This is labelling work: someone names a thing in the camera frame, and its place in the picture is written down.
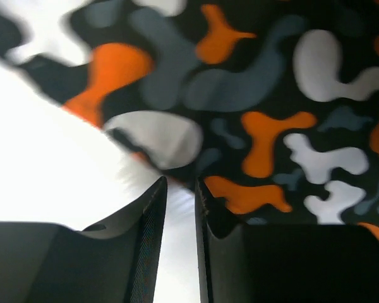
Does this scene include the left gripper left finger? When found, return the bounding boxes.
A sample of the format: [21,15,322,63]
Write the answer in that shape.
[0,177,167,302]

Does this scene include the orange black camouflage shorts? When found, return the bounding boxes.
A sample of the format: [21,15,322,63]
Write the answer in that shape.
[0,1,379,239]

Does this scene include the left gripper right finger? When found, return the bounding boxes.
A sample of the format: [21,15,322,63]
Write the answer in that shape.
[195,181,379,302]

